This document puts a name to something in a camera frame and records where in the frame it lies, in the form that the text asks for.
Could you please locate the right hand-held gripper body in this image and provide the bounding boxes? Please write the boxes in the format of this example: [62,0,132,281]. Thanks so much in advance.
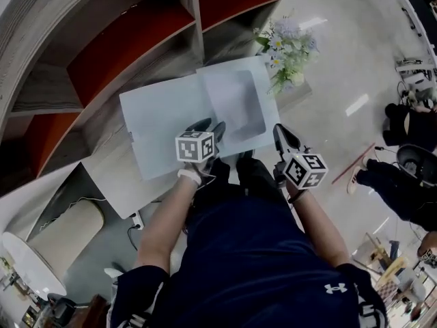
[272,144,329,191]

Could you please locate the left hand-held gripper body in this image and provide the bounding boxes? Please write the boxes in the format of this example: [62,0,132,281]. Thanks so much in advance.
[175,131,220,185]

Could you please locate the white box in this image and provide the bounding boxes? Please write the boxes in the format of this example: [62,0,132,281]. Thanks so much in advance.
[118,55,281,182]

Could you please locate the person's right forearm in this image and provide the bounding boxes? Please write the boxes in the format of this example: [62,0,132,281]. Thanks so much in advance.
[285,182,351,269]

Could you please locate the person's left forearm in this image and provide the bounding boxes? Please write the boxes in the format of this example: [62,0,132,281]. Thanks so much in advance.
[135,174,202,275]

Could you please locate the white wristband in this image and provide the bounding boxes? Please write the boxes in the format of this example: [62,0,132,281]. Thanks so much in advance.
[177,168,202,187]

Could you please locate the person's black trousers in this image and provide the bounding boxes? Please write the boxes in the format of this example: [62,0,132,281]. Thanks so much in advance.
[203,148,284,225]

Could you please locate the white and purple flower bouquet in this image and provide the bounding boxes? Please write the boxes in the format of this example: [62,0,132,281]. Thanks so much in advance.
[254,17,320,97]

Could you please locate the grey wooden desk with shelves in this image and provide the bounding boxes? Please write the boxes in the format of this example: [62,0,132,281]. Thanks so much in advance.
[0,0,313,220]

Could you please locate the person's navy shirt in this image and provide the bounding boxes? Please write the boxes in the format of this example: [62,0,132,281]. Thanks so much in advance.
[105,196,389,328]

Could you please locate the black round bin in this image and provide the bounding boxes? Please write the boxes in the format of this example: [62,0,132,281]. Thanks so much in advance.
[395,144,433,187]

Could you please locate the white long office desk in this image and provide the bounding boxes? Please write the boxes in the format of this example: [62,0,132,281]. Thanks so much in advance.
[350,0,437,61]

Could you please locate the black floor cable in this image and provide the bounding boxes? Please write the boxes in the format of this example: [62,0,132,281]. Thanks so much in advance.
[126,225,141,252]

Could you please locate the wooden frame stand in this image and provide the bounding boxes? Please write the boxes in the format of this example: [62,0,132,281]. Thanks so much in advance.
[351,232,410,286]

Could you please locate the white thin cable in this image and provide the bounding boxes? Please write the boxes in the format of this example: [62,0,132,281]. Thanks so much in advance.
[40,196,107,225]

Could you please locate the white floor device with cables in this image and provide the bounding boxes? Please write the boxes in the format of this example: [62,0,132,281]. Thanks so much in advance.
[395,58,437,92]

